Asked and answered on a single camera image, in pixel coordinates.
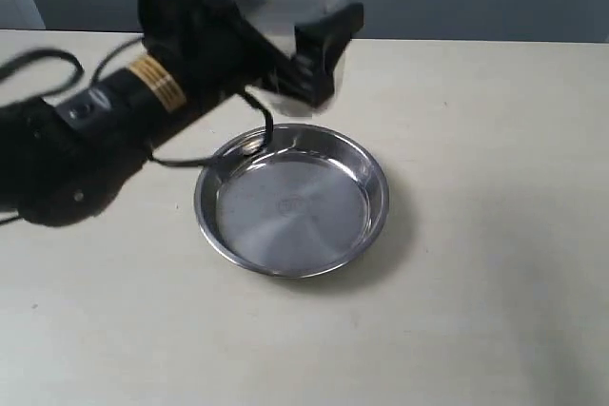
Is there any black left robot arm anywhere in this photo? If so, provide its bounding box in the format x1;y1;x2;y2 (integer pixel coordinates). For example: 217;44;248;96
1;0;364;227

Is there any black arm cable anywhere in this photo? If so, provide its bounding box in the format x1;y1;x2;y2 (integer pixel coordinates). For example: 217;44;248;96
0;37;277;226

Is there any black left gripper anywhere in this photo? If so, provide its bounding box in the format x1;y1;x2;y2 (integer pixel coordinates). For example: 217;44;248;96
137;0;364;108

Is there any round steel dish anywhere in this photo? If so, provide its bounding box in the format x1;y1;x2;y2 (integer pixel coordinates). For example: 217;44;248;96
194;124;390;279

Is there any clear plastic shaker bottle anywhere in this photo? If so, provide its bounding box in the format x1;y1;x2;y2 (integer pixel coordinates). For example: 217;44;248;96
204;0;348;120

